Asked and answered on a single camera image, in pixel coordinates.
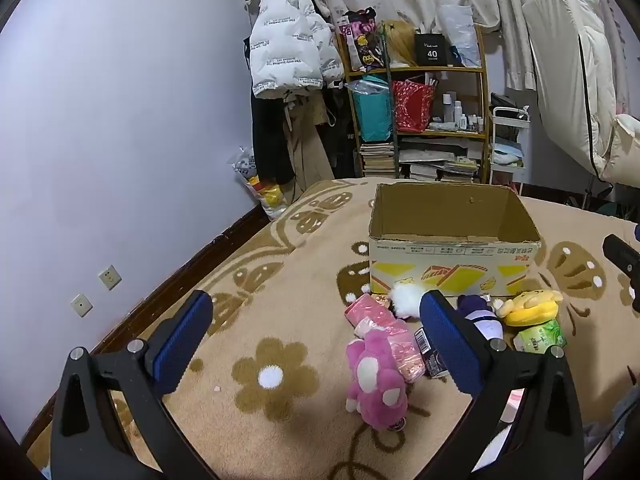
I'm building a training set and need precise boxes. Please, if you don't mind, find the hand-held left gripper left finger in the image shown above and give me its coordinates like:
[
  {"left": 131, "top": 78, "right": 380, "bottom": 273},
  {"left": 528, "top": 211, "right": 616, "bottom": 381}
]
[{"left": 50, "top": 290, "right": 216, "bottom": 480}]

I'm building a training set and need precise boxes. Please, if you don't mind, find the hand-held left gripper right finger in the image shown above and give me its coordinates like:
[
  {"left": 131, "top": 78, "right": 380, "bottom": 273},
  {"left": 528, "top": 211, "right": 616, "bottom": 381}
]
[{"left": 419, "top": 290, "right": 585, "bottom": 480}]

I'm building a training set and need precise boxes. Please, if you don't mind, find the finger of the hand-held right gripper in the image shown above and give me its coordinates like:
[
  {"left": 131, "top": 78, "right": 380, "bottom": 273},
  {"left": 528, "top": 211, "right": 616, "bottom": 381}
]
[{"left": 602, "top": 234, "right": 640, "bottom": 313}]

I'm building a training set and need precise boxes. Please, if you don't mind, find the dark snack packet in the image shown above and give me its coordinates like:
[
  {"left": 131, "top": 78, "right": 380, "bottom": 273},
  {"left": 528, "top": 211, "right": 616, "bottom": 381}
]
[{"left": 414, "top": 327, "right": 451, "bottom": 378}]

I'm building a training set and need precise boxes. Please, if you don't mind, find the purple plush toy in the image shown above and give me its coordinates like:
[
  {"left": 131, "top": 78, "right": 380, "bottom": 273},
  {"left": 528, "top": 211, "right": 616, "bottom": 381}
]
[{"left": 457, "top": 294, "right": 505, "bottom": 343}]

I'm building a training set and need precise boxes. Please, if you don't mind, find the white fluffy plush toy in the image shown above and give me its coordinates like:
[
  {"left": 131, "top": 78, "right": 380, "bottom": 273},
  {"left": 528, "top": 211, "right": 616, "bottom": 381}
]
[{"left": 389, "top": 282, "right": 426, "bottom": 318}]

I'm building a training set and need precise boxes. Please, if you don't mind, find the printed cardboard box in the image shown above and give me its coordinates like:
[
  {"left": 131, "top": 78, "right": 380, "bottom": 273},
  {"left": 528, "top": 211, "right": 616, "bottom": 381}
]
[{"left": 368, "top": 182, "right": 543, "bottom": 298}]

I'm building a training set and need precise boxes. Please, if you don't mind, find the pink plush toy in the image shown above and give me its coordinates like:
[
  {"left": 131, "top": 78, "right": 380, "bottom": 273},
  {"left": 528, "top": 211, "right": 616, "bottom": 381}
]
[{"left": 345, "top": 330, "right": 410, "bottom": 431}]

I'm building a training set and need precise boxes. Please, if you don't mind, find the pink roll plush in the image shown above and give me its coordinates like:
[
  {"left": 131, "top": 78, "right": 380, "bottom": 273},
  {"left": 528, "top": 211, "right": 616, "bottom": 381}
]
[{"left": 344, "top": 292, "right": 427, "bottom": 383}]

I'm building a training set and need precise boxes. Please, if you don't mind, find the green tissue pack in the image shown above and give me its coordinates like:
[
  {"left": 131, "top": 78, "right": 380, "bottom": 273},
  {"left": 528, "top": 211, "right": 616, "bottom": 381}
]
[{"left": 513, "top": 319, "right": 568, "bottom": 353}]

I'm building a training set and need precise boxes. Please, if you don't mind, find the yellow plush toy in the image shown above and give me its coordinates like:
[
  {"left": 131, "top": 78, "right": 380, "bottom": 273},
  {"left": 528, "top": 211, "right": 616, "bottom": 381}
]
[{"left": 492, "top": 289, "right": 563, "bottom": 328}]

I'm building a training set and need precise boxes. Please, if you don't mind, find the plastic bag of toys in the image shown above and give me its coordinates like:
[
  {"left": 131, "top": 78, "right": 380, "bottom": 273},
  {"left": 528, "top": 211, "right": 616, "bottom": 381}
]
[{"left": 230, "top": 146, "right": 288, "bottom": 221}]

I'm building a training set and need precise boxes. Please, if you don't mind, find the pile of books and papers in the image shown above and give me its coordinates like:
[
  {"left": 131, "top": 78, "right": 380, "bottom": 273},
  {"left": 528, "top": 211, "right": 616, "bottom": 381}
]
[{"left": 398, "top": 135, "right": 483, "bottom": 183}]

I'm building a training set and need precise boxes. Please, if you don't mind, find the white cart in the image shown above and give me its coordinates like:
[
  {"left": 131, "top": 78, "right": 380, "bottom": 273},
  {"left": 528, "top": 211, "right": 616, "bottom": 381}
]
[{"left": 489, "top": 107, "right": 531, "bottom": 196}]

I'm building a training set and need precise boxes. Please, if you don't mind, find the stack of books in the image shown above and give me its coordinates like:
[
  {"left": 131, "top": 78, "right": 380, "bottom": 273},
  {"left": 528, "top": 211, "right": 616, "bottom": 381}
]
[{"left": 360, "top": 142, "right": 397, "bottom": 178}]

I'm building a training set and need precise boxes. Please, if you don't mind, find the white duvet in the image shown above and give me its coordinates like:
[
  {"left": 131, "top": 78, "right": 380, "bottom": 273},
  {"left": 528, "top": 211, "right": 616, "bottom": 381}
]
[{"left": 522, "top": 0, "right": 640, "bottom": 183}]

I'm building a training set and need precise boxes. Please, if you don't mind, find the row of cosmetic bottles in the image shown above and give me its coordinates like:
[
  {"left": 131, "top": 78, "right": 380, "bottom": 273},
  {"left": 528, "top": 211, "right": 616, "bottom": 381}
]
[{"left": 430, "top": 91, "right": 486, "bottom": 133}]

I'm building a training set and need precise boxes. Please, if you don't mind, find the black coat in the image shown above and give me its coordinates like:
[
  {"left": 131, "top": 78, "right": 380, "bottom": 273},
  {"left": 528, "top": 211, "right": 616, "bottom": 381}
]
[{"left": 250, "top": 90, "right": 296, "bottom": 186}]

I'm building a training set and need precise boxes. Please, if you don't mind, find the wooden shelf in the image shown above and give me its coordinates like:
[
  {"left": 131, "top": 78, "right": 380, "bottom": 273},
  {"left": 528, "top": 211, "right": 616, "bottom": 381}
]
[{"left": 335, "top": 25, "right": 493, "bottom": 186}]

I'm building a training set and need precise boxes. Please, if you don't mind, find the beige coat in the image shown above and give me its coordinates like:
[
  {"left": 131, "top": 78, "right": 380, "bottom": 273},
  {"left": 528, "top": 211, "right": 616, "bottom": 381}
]
[{"left": 282, "top": 92, "right": 336, "bottom": 203}]

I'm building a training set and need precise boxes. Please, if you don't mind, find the black jacket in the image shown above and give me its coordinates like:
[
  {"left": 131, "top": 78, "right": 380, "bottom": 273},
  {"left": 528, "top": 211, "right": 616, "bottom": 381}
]
[{"left": 325, "top": 85, "right": 358, "bottom": 178}]

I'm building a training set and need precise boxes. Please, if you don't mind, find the teal bag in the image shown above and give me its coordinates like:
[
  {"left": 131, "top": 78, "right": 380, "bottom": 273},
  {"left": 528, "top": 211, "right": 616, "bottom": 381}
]
[{"left": 350, "top": 76, "right": 393, "bottom": 142}]

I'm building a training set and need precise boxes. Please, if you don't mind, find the red bag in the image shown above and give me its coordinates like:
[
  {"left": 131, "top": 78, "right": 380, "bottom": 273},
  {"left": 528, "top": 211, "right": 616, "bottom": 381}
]
[{"left": 391, "top": 79, "right": 436, "bottom": 133}]

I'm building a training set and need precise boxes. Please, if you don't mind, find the clear plastic bag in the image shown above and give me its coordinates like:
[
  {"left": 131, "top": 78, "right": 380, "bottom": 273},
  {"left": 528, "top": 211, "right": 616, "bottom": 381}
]
[{"left": 440, "top": 5, "right": 483, "bottom": 67}]

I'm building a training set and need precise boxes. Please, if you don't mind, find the black box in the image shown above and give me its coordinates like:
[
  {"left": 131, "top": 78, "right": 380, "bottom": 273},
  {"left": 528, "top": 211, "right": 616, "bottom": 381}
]
[{"left": 414, "top": 33, "right": 448, "bottom": 67}]

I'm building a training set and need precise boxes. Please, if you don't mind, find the blonde wig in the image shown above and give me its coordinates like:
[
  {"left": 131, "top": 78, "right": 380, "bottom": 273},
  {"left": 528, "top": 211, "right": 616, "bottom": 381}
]
[{"left": 382, "top": 20, "right": 418, "bottom": 67}]

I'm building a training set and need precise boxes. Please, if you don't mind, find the pink black printed bag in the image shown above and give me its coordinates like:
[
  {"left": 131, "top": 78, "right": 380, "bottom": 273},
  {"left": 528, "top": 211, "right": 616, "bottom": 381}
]
[{"left": 337, "top": 8, "right": 386, "bottom": 73}]

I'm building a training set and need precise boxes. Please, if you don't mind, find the white puffer jacket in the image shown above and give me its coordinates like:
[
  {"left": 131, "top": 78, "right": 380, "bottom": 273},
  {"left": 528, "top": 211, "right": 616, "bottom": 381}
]
[{"left": 248, "top": 0, "right": 346, "bottom": 100}]

